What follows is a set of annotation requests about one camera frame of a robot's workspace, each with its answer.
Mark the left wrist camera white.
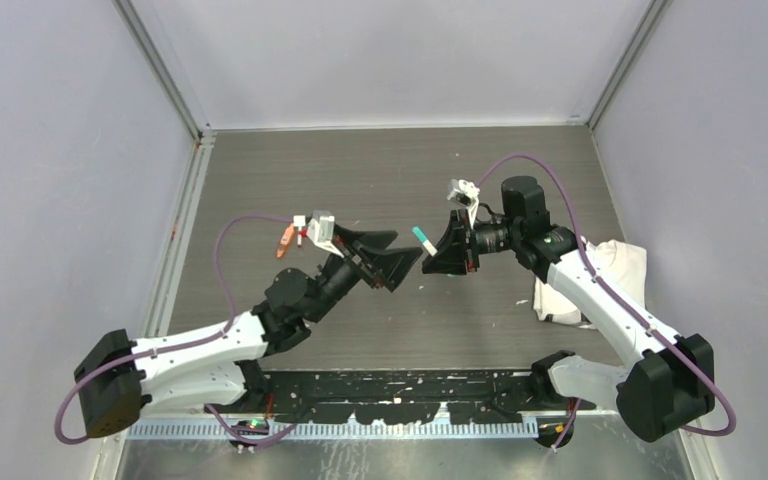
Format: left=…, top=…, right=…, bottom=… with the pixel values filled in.
left=292, top=210, right=344, bottom=258

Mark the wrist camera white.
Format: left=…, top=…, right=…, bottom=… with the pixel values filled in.
left=447, top=179, right=480, bottom=226
left=292, top=210, right=344, bottom=258

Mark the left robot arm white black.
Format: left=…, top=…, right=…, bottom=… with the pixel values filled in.
left=67, top=225, right=423, bottom=439

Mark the aluminium frame rail left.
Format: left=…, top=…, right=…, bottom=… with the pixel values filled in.
left=137, top=129, right=216, bottom=338

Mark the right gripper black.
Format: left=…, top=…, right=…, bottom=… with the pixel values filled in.
left=423, top=208, right=522, bottom=276

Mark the teal pen cap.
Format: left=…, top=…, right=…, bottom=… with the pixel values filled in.
left=412, top=226, right=427, bottom=242

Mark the slotted cable duct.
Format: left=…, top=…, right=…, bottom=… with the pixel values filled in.
left=124, top=417, right=539, bottom=441

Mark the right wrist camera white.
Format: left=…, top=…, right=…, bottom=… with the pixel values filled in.
left=447, top=179, right=480, bottom=226

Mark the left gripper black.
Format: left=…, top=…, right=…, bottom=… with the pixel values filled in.
left=305, top=225, right=422, bottom=325

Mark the white pen teal end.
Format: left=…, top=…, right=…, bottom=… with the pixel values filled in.
left=412, top=226, right=438, bottom=257

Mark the orange highlighter pen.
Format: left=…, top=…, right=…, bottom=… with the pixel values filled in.
left=275, top=224, right=296, bottom=259

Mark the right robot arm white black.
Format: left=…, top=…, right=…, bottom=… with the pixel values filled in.
left=422, top=176, right=715, bottom=442

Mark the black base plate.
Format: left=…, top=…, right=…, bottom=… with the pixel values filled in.
left=217, top=369, right=573, bottom=425

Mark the white cloth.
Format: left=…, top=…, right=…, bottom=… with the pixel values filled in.
left=533, top=240, right=648, bottom=330

